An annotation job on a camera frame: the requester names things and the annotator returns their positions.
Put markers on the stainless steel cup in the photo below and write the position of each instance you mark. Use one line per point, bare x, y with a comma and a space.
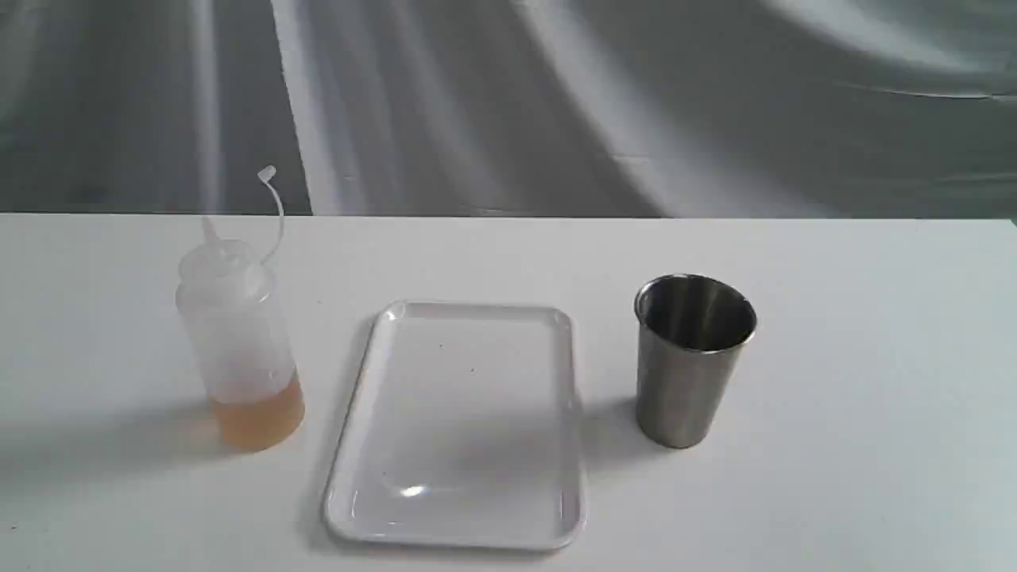
691, 331

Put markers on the white plastic tray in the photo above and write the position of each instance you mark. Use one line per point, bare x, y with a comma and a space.
463, 431

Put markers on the clear plastic squeeze bottle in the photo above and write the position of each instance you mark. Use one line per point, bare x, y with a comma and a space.
229, 306

